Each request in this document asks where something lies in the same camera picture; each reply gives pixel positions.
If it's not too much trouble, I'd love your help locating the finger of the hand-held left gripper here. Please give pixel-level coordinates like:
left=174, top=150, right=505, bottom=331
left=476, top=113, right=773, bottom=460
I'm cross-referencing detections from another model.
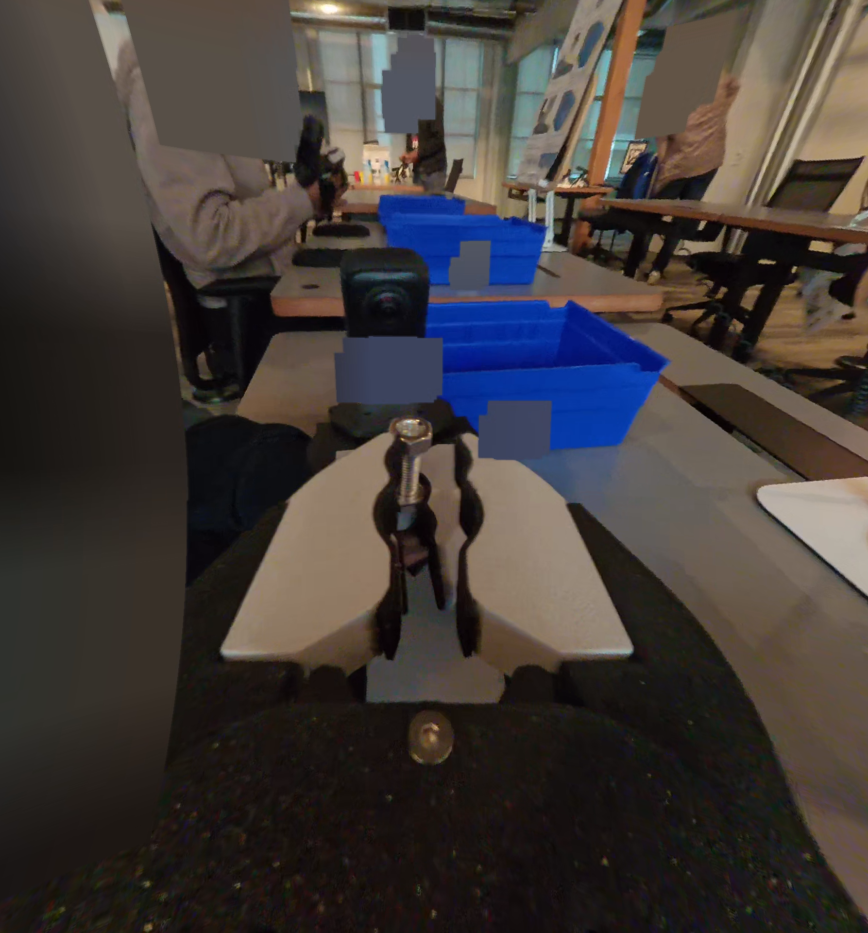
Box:
left=383, top=503, right=413, bottom=613
left=421, top=443, right=484, bottom=612

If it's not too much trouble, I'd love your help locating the white desk stand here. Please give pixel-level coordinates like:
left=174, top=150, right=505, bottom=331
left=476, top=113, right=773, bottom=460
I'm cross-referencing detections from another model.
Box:
left=756, top=477, right=868, bottom=628
left=539, top=186, right=573, bottom=252

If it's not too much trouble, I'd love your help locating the dark cable tray cover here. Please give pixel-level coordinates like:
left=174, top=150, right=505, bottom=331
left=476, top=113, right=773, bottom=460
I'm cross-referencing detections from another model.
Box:
left=678, top=382, right=868, bottom=482

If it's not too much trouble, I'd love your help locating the leaning poster board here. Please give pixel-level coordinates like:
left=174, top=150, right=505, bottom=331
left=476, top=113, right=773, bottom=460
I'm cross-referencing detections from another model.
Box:
left=515, top=0, right=624, bottom=187

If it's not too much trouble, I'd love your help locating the wooden post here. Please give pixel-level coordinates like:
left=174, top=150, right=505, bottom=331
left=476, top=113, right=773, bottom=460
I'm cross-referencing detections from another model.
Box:
left=572, top=0, right=649, bottom=252

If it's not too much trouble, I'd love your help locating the person's left forearm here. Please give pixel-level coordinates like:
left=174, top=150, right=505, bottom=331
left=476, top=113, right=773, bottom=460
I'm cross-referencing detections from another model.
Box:
left=186, top=415, right=311, bottom=584

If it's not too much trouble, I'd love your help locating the blue jacket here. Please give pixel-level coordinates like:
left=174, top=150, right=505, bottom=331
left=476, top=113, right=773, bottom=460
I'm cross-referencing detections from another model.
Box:
left=616, top=152, right=657, bottom=201

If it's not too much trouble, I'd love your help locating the steel hex bolt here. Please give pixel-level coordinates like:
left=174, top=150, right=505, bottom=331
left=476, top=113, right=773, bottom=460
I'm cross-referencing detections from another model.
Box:
left=389, top=417, right=435, bottom=505

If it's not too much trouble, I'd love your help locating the white plastic bag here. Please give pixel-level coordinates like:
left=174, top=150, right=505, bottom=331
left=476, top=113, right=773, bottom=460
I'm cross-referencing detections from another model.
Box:
left=801, top=270, right=857, bottom=332

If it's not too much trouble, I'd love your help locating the blue divided plastic bin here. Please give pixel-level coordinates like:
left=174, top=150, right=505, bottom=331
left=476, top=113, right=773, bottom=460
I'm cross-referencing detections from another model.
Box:
left=425, top=300, right=671, bottom=449

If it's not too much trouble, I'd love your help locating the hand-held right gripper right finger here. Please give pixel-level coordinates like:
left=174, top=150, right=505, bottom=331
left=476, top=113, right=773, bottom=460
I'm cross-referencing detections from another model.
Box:
left=454, top=436, right=634, bottom=675

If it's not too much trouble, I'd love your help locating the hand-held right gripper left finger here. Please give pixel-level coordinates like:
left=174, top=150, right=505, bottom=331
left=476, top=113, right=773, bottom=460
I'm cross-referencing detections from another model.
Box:
left=220, top=432, right=406, bottom=675

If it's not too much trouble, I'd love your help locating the wooden desk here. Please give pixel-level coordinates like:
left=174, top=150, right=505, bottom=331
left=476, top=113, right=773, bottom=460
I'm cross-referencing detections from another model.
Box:
left=601, top=197, right=868, bottom=358

